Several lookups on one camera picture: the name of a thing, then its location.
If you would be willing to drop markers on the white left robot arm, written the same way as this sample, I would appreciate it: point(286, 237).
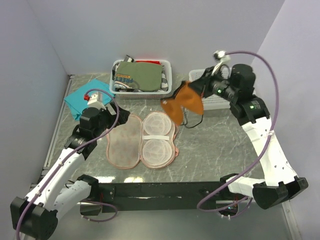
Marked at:
point(38, 213)

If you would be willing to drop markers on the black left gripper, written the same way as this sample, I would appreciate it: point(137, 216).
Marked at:
point(123, 118)

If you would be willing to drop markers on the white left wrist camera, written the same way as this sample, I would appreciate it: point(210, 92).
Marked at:
point(95, 101)

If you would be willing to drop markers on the green printed t-shirt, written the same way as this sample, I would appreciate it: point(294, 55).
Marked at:
point(143, 76)

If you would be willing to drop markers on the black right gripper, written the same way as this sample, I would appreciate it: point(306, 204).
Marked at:
point(203, 83)

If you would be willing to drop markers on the white clothes basket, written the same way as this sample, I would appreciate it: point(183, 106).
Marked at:
point(142, 95)

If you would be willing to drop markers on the orange bra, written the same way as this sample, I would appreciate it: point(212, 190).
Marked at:
point(189, 96)

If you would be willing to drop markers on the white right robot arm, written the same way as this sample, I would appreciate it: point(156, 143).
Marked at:
point(269, 180)

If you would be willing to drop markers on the red garment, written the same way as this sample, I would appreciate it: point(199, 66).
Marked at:
point(149, 61)

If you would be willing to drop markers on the aluminium rail frame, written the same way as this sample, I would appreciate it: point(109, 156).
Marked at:
point(38, 213)

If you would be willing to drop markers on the white empty mesh basket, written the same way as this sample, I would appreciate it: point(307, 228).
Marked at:
point(212, 102)

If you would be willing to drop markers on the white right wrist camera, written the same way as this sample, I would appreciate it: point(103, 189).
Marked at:
point(221, 56)

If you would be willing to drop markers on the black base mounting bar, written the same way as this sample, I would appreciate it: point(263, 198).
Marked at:
point(149, 196)

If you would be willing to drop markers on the teal folded cloth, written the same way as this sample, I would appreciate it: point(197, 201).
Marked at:
point(75, 101)

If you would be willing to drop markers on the black grey striped garment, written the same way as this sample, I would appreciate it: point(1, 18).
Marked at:
point(121, 87)

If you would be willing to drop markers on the floral pink bra laundry bag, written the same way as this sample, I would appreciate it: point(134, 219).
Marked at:
point(150, 141)

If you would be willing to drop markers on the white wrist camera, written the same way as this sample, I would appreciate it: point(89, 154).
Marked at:
point(95, 101)
point(221, 56)

